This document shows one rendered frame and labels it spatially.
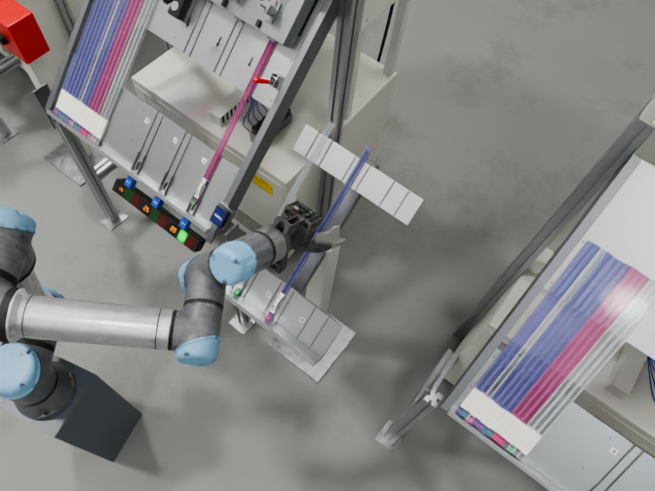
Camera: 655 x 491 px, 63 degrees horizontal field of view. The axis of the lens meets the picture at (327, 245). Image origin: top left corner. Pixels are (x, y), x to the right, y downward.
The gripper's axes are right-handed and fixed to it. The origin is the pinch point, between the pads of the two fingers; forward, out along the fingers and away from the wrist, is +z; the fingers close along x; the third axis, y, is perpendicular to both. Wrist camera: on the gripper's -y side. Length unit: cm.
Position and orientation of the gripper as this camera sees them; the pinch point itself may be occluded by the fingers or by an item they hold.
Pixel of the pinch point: (319, 224)
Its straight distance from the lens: 126.2
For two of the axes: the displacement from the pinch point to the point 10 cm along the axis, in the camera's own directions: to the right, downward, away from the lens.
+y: 3.8, -7.7, -5.1
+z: 4.9, -3.0, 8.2
